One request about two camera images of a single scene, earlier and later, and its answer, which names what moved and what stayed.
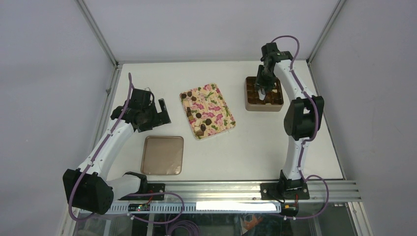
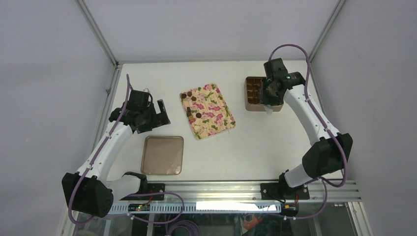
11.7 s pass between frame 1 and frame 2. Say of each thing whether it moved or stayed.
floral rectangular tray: stayed
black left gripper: stayed
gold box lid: stayed
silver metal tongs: moved
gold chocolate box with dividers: stayed
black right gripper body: moved
